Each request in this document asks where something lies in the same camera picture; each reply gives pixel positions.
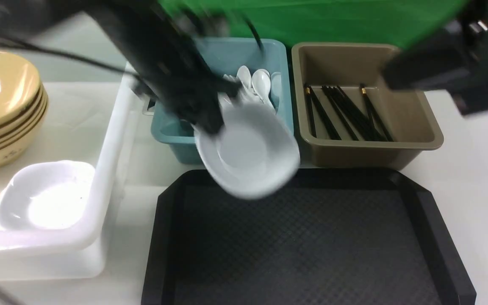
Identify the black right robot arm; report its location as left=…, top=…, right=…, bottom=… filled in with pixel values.
left=381, top=0, right=488, bottom=116

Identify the white spoon pile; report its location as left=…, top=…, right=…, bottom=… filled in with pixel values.
left=218, top=66, right=283, bottom=112

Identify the teal plastic bin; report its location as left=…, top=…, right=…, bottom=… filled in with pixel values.
left=151, top=37, right=294, bottom=165

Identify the large white plastic tub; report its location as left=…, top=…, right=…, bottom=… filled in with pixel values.
left=0, top=55, right=143, bottom=281

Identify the middle stacked tan bowl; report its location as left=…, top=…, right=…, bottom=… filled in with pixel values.
left=0, top=84, right=48, bottom=143

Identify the white square dish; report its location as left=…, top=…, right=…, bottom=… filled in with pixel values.
left=195, top=103, right=300, bottom=200
left=0, top=160, right=95, bottom=230

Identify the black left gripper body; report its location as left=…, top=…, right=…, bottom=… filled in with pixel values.
left=134, top=60, right=240, bottom=135

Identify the green backdrop cloth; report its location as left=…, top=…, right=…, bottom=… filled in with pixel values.
left=161, top=0, right=466, bottom=48

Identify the white square dish in tub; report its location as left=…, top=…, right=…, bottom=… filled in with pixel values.
left=0, top=160, right=95, bottom=230

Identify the brown plastic bin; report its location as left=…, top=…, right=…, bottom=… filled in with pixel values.
left=291, top=42, right=444, bottom=170

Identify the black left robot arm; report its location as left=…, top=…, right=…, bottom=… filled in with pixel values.
left=0, top=0, right=240, bottom=135

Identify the black serving tray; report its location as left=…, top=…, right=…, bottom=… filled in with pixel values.
left=141, top=169, right=477, bottom=305

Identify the black chopsticks bundle in bin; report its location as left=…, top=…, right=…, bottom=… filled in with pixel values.
left=303, top=83, right=394, bottom=141

